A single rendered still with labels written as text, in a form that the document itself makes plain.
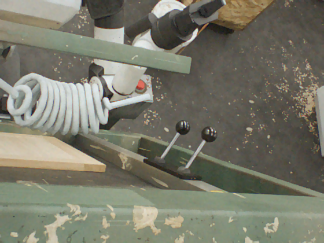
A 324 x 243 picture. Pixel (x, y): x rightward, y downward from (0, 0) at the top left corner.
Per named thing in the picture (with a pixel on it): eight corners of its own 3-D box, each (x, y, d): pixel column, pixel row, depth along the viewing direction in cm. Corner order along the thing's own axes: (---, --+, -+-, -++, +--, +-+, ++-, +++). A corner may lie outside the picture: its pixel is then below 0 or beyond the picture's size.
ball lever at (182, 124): (158, 168, 122) (188, 124, 124) (165, 171, 119) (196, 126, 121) (147, 159, 120) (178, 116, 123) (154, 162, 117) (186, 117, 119)
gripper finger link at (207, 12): (226, 6, 117) (206, 17, 121) (221, -6, 117) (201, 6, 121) (223, 7, 116) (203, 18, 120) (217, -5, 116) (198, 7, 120)
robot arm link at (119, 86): (124, 77, 138) (102, 113, 152) (154, 72, 144) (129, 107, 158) (109, 47, 141) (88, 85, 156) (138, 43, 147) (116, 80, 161)
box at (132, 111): (131, 95, 205) (151, 74, 191) (133, 121, 200) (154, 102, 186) (105, 91, 199) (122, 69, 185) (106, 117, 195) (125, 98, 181)
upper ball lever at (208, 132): (182, 178, 111) (214, 131, 114) (191, 182, 108) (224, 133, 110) (170, 169, 110) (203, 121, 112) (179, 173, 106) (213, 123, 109)
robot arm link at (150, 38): (173, 56, 127) (143, 72, 134) (186, 33, 133) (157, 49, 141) (144, 24, 122) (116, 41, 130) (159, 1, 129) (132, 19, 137)
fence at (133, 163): (89, 145, 171) (91, 134, 171) (264, 230, 88) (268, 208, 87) (75, 144, 169) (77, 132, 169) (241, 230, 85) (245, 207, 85)
